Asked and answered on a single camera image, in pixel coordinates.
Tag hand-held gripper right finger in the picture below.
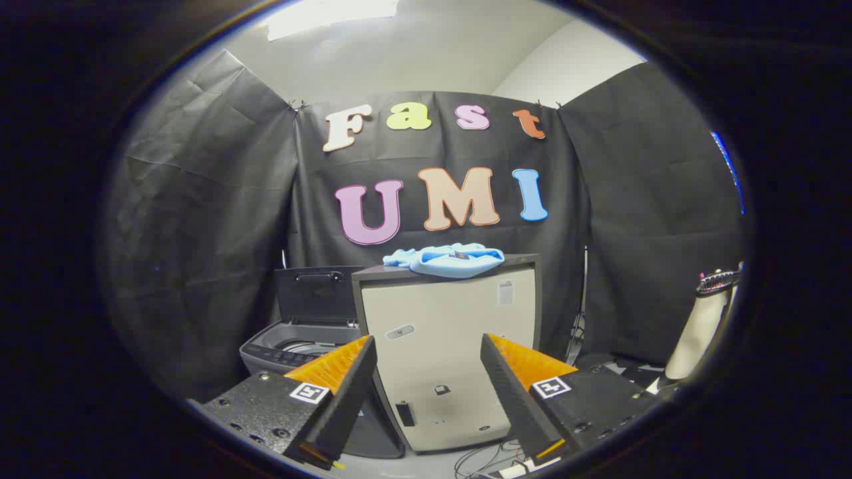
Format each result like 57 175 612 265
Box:
480 333 660 462

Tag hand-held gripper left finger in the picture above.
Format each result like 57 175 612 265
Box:
200 335 378 471

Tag grey washing machine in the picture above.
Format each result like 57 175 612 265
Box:
240 319 405 460

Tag light blue garment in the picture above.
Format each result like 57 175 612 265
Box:
383 243 505 279

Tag white power strip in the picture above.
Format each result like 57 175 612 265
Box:
496 458 561 478

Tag white stand with dark top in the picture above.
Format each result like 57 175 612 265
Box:
664 263 743 383

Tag black backdrop cloth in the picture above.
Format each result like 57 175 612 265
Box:
106 50 745 403

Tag tangled floor cables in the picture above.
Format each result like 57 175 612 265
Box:
455 439 533 479

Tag beige cabinet with dark frame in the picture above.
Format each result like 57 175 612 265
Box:
351 253 543 455

